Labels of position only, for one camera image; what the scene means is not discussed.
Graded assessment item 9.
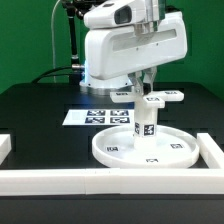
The white round table top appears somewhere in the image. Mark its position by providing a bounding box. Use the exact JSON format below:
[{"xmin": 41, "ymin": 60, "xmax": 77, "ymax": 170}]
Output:
[{"xmin": 92, "ymin": 125, "xmax": 199, "ymax": 169}]

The white cross-shaped table base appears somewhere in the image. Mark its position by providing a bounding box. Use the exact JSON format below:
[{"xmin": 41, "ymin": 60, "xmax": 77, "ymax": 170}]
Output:
[{"xmin": 110, "ymin": 90, "xmax": 184, "ymax": 108}]

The white marker sheet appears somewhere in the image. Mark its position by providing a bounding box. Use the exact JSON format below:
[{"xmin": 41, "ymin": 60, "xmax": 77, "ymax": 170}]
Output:
[{"xmin": 63, "ymin": 109, "xmax": 134, "ymax": 126}]

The white left fence block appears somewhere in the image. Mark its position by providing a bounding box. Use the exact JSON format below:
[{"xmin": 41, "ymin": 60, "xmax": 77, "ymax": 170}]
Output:
[{"xmin": 0, "ymin": 134, "xmax": 12, "ymax": 165}]

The black cable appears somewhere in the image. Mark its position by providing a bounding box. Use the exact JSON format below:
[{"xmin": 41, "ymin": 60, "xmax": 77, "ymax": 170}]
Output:
[{"xmin": 31, "ymin": 66, "xmax": 83, "ymax": 84}]

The white fence block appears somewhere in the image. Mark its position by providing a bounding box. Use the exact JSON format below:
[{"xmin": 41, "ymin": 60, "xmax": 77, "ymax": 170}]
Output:
[
  {"xmin": 0, "ymin": 134, "xmax": 12, "ymax": 165},
  {"xmin": 197, "ymin": 133, "xmax": 224, "ymax": 169}
]

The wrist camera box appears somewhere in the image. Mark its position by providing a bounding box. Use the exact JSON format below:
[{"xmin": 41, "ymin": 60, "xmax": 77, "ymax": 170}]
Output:
[{"xmin": 84, "ymin": 0, "xmax": 146, "ymax": 29}]

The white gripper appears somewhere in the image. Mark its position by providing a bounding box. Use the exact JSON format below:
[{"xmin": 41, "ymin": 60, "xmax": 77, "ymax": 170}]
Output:
[{"xmin": 85, "ymin": 11, "xmax": 187, "ymax": 95}]

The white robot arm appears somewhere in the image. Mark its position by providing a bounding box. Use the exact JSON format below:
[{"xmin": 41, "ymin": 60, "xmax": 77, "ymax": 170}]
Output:
[{"xmin": 80, "ymin": 0, "xmax": 187, "ymax": 95}]

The white cable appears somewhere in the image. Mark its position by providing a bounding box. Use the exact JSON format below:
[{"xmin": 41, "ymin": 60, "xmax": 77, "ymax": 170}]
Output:
[{"xmin": 50, "ymin": 0, "xmax": 63, "ymax": 84}]

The white right fence block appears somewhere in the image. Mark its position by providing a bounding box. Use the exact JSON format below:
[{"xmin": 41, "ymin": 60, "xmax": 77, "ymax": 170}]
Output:
[{"xmin": 197, "ymin": 133, "xmax": 224, "ymax": 169}]

